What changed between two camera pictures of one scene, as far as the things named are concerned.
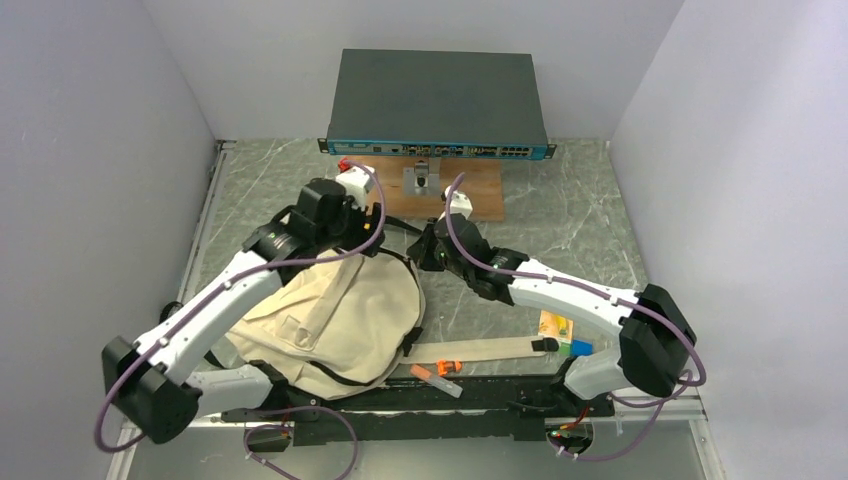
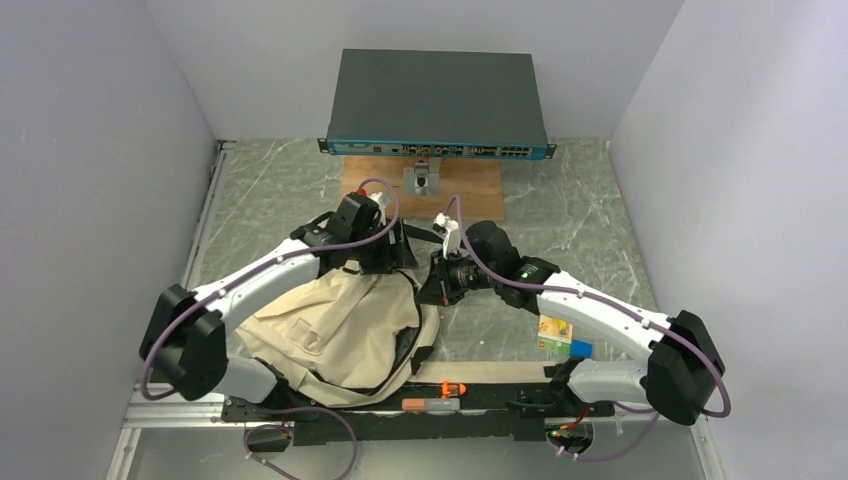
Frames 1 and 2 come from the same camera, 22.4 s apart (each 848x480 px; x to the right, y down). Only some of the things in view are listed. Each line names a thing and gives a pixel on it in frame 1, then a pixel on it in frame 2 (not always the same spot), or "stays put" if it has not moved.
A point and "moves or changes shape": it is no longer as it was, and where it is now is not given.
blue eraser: x=581 y=348 stays put
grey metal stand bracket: x=424 y=178 stays put
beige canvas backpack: x=347 y=316 moves or changes shape
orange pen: x=438 y=382 to x=431 y=404
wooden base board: x=482 y=177 stays put
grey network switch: x=434 y=104 stays put
